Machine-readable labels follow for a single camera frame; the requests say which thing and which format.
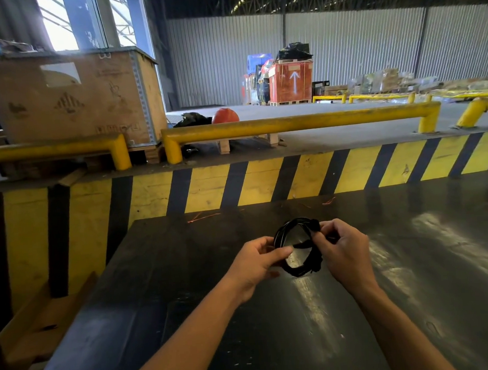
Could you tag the person's right hand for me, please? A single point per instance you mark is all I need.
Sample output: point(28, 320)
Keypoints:
point(349, 259)

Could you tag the person's left hand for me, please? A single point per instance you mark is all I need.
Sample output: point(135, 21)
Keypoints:
point(255, 269)

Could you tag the person's left forearm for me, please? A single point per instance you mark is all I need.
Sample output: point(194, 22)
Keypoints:
point(188, 347)

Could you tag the person's right forearm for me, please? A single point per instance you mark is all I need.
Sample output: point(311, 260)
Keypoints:
point(401, 334)

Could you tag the short orange thread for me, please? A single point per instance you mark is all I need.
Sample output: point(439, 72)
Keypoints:
point(328, 201)

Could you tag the long orange thread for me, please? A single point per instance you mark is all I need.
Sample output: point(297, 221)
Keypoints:
point(202, 217)

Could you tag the low wooden pallet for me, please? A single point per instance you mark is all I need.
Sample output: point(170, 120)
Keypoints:
point(224, 147)

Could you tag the pallet under plywood crate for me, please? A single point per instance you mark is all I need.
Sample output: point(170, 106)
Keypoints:
point(153, 153)

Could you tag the orange round helmet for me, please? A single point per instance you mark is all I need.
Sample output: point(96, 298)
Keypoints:
point(225, 116)

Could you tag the brown cardboard box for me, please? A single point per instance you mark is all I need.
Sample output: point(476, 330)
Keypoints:
point(337, 90)

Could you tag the yellow black striped dock barrier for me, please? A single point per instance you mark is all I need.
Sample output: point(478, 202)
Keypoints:
point(90, 229)

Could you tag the stack of wrapped goods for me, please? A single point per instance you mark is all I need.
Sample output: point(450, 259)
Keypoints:
point(256, 87)

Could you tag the pile of cardboard boxes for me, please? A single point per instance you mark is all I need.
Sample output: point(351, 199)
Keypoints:
point(386, 79)

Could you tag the red crate with white arrow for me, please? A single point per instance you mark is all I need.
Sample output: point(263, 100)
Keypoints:
point(291, 83)

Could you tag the loose wooden plank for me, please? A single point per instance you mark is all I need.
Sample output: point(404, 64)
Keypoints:
point(72, 177)

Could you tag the blue container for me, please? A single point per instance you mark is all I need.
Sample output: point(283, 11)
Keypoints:
point(260, 62)

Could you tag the black plastic bag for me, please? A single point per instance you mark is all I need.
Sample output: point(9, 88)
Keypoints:
point(293, 52)

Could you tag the large plywood crate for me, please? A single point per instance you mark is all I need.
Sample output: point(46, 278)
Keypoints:
point(74, 100)

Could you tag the narrow blue steel column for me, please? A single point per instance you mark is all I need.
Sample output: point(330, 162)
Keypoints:
point(140, 20)

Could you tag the wide blue steel column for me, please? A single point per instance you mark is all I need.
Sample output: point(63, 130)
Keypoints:
point(84, 21)

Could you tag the long yellow guard rail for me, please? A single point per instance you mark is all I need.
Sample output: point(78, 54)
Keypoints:
point(298, 123)

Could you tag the small distant yellow rail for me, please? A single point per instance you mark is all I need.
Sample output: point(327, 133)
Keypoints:
point(329, 98)

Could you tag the medium distant yellow rail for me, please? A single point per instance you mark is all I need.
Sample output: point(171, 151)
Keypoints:
point(381, 96)

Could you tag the angled yellow guard rail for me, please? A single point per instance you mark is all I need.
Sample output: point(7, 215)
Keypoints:
point(470, 112)

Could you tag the long distant yellow rail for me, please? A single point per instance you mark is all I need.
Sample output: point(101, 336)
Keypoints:
point(469, 94)

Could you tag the short yellow guard rail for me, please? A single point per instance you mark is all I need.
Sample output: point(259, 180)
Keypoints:
point(48, 150)

